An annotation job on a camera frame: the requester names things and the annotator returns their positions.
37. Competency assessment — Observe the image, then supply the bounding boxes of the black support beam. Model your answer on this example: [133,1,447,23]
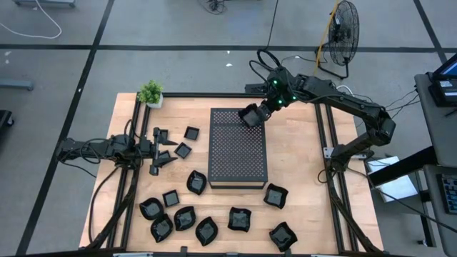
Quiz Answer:
[367,145,438,187]

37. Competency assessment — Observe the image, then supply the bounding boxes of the black coiled floor cable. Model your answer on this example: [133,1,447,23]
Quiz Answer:
[256,48,283,72]

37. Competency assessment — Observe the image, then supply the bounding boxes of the black wavy square plate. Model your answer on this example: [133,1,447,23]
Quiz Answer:
[227,206,253,233]
[263,183,289,210]
[268,221,298,253]
[238,103,267,129]

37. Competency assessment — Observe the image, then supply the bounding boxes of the black cable bundle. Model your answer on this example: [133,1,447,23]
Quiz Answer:
[198,0,228,15]

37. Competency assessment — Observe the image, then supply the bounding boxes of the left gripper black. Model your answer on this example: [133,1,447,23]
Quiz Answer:
[141,127,179,176]

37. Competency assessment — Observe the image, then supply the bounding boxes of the black perforated tray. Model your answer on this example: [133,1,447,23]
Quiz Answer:
[244,82,267,94]

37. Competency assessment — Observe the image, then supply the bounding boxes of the grey floor bar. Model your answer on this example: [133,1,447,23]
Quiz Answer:
[0,79,35,92]

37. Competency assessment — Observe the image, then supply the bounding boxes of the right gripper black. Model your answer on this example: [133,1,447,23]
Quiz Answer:
[253,99,283,126]

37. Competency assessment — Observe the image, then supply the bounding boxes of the black laptop with screen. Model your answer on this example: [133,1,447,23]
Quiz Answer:
[427,53,457,108]

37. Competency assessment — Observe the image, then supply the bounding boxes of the black keypad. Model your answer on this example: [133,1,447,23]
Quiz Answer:
[438,173,457,215]

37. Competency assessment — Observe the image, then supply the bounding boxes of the green plant in white pot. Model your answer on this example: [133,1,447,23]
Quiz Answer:
[137,79,165,109]

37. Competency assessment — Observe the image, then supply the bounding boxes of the grey desk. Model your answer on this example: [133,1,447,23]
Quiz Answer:
[413,73,457,168]
[423,163,457,257]

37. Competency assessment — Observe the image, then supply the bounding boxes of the black floor fan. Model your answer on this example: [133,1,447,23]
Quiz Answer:
[316,0,361,80]

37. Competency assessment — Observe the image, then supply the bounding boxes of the white box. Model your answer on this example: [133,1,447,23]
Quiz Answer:
[366,156,419,203]

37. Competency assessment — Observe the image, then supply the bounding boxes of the black floor object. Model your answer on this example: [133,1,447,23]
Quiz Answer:
[0,109,15,129]

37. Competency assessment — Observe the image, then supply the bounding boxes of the white floor cable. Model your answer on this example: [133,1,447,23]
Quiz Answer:
[0,0,63,40]

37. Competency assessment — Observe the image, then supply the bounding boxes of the black leaf-shaped plate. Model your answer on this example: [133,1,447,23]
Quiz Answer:
[173,206,197,232]
[194,216,219,247]
[150,213,174,243]
[139,197,165,221]
[186,169,208,196]

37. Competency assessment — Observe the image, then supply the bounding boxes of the black perforated metal shelf riser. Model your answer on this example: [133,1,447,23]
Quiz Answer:
[207,107,269,190]

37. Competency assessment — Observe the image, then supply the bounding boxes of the yellow hanging cable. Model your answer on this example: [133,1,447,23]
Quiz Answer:
[313,0,340,78]

